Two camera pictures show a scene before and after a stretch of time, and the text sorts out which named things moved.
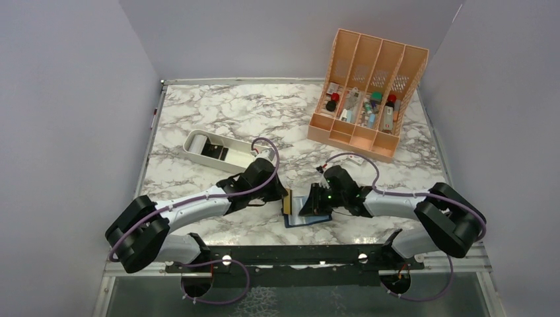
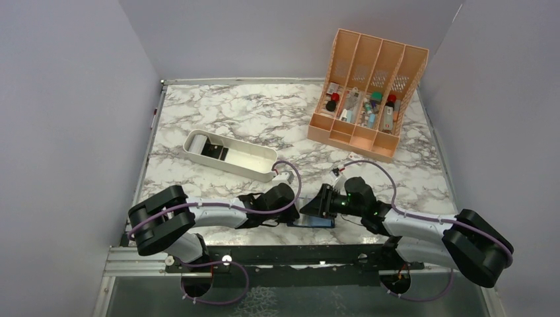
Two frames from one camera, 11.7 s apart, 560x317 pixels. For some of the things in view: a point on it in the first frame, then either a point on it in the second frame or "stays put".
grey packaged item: (352, 102) stays put
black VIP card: (214, 151) stays put
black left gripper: (279, 191) to (290, 215)
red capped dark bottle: (388, 112) stays put
